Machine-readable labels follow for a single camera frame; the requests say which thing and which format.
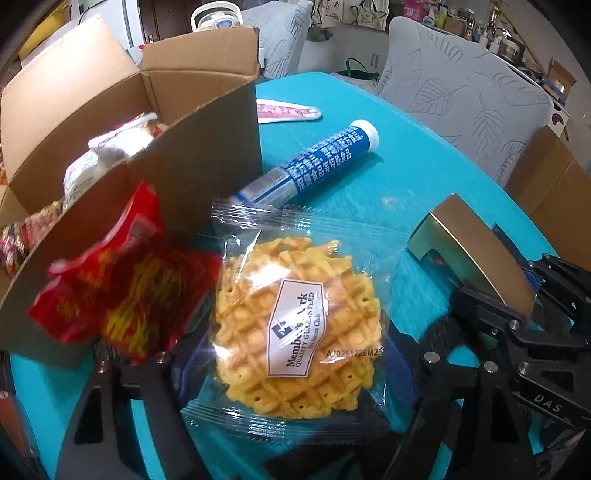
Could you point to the clear waffle packet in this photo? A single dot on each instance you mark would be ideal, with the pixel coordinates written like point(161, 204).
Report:
point(295, 323)

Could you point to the pink white flat packet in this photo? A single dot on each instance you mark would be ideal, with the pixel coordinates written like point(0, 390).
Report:
point(286, 111)

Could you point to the white wrapped snack packets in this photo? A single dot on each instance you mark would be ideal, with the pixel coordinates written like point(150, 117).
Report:
point(106, 152)

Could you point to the black green bag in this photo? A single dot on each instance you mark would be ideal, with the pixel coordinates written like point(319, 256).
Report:
point(360, 71)

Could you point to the gold box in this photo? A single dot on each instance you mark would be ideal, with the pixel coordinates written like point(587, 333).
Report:
point(475, 249)

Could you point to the red yellow snack packet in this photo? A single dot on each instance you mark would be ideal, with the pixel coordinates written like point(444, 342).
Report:
point(134, 286)

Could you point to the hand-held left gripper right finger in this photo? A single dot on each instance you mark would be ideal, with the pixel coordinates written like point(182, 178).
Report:
point(398, 371)

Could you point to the row of small bottles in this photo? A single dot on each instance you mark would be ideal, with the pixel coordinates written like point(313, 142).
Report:
point(466, 25)

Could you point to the printed tote bag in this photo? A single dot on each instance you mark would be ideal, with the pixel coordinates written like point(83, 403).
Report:
point(367, 14)

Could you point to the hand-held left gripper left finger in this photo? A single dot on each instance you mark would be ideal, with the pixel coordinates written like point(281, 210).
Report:
point(189, 353)

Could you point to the large closed cardboard carton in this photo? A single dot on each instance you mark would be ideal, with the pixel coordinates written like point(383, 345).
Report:
point(554, 184)

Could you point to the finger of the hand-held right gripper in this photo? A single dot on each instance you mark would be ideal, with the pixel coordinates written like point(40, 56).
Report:
point(565, 288)
point(480, 309)

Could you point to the blue tube with white cap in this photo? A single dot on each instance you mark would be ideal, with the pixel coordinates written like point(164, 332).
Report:
point(314, 161)

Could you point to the red patterned snack packets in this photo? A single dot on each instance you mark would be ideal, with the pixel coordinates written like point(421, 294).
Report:
point(25, 235)

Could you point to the small open cardboard box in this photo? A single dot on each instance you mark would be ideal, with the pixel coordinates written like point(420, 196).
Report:
point(561, 78)

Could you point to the brown cardboard box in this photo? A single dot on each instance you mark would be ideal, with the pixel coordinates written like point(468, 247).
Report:
point(198, 152)

